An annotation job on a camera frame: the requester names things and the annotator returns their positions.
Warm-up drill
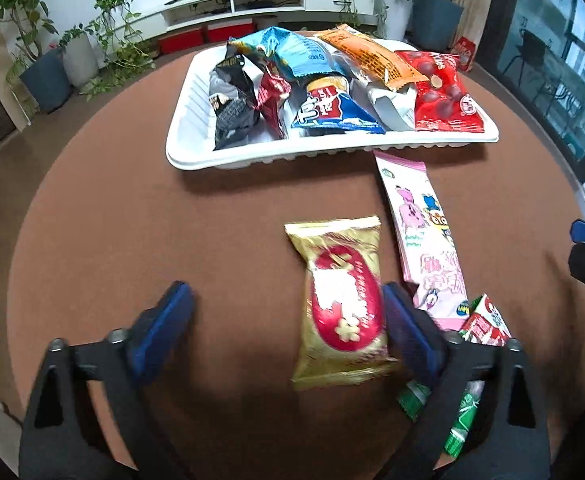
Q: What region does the leafy tree plant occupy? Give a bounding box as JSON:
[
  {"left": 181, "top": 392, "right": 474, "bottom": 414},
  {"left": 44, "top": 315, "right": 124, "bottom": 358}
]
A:
[{"left": 0, "top": 0, "right": 59, "bottom": 83}]

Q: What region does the red paper bag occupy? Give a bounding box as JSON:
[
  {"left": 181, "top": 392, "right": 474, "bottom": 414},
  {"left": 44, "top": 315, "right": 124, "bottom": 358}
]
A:
[{"left": 450, "top": 36, "right": 478, "bottom": 72}]

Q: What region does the light blue snack packet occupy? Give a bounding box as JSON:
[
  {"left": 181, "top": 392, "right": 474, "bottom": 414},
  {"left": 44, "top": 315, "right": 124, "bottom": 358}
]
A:
[{"left": 232, "top": 26, "right": 354, "bottom": 84}]

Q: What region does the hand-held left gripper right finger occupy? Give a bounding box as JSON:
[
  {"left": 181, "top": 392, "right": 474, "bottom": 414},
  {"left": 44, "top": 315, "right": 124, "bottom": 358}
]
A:
[{"left": 373, "top": 281, "right": 553, "bottom": 480}]

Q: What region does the white tall planter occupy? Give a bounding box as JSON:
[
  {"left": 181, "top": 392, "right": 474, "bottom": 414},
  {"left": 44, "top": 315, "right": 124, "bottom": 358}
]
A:
[{"left": 375, "top": 0, "right": 416, "bottom": 42}]

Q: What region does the white plastic tray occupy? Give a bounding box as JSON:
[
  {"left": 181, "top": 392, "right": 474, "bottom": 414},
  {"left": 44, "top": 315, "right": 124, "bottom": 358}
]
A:
[{"left": 166, "top": 35, "right": 500, "bottom": 171}]

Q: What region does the orange snack packet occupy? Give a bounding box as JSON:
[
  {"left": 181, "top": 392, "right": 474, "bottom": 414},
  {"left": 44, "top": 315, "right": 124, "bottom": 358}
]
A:
[{"left": 317, "top": 24, "right": 431, "bottom": 92}]

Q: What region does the glass balcony door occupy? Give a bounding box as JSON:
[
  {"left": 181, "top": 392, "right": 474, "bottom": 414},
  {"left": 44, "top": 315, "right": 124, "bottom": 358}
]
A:
[{"left": 493, "top": 0, "right": 585, "bottom": 188}]

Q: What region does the small white red snack packet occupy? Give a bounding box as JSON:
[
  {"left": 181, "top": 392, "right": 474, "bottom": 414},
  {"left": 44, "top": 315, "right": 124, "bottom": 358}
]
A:
[{"left": 459, "top": 294, "right": 513, "bottom": 348}]

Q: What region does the red storage box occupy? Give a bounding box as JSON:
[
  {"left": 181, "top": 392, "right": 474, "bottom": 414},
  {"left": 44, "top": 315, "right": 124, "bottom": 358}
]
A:
[
  {"left": 158, "top": 27, "right": 204, "bottom": 56},
  {"left": 206, "top": 20, "right": 254, "bottom": 44}
]

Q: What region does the dark blue planter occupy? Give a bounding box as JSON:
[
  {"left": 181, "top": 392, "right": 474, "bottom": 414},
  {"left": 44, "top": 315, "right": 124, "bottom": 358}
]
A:
[{"left": 19, "top": 47, "right": 74, "bottom": 114}]

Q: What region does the dark red patterned snack packet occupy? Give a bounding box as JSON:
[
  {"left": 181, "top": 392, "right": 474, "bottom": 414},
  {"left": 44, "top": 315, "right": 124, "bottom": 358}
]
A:
[{"left": 257, "top": 60, "right": 293, "bottom": 140}]

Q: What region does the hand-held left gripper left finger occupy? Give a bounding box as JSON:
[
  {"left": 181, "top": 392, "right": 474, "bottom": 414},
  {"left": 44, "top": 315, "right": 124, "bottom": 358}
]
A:
[{"left": 19, "top": 280, "right": 196, "bottom": 480}]

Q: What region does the black snack packet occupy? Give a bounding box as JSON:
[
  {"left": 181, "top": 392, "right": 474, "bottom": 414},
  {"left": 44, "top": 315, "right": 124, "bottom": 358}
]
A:
[{"left": 208, "top": 41, "right": 264, "bottom": 151}]

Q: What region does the green candy packet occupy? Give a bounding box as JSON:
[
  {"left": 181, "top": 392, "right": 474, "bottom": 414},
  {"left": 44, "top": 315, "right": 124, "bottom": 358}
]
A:
[{"left": 397, "top": 379, "right": 486, "bottom": 459}]

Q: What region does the light grey round planter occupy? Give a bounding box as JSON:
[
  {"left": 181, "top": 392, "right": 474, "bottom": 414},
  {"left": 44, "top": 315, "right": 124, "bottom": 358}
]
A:
[{"left": 62, "top": 35, "right": 98, "bottom": 89}]

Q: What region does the blue and red snack packet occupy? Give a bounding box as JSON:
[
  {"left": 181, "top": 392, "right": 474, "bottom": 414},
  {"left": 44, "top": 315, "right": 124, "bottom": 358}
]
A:
[{"left": 291, "top": 74, "right": 386, "bottom": 135}]

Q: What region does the red snack bag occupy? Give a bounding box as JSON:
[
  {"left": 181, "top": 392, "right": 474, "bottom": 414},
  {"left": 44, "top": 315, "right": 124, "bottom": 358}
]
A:
[{"left": 395, "top": 50, "right": 487, "bottom": 133}]

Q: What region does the pink cartoon snack packet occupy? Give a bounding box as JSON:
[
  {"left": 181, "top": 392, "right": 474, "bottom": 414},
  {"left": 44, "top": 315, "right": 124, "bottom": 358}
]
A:
[{"left": 374, "top": 150, "right": 471, "bottom": 332}]

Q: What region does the dark grey square planter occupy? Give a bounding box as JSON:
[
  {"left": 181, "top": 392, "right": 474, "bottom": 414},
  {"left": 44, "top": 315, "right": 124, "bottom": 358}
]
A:
[{"left": 411, "top": 0, "right": 466, "bottom": 54}]

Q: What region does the bushy green plant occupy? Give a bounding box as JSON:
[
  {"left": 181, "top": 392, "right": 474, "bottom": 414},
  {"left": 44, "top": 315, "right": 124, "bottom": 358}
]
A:
[{"left": 59, "top": 0, "right": 156, "bottom": 102}]

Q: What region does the silver white snack packet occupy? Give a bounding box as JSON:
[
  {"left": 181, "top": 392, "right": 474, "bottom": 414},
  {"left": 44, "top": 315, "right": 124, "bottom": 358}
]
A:
[{"left": 367, "top": 81, "right": 418, "bottom": 131}]

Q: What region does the gold and red snack packet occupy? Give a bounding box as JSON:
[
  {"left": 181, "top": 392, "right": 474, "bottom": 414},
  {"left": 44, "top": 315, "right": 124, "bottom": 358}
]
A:
[{"left": 284, "top": 216, "right": 401, "bottom": 392}]

